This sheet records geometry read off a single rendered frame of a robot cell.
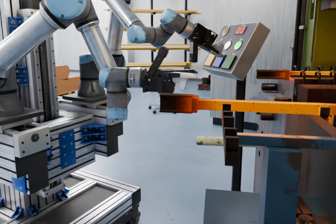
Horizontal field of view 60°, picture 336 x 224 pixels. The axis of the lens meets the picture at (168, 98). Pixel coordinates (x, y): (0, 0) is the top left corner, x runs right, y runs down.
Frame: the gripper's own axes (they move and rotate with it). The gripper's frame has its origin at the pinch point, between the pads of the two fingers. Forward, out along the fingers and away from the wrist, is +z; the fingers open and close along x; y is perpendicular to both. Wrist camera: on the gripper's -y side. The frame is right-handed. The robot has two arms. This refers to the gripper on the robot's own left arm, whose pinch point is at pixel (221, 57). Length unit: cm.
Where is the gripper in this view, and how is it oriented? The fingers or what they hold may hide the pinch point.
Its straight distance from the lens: 145.8
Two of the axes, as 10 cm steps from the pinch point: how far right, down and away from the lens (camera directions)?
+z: 8.2, 4.4, 3.7
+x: -3.2, -1.8, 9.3
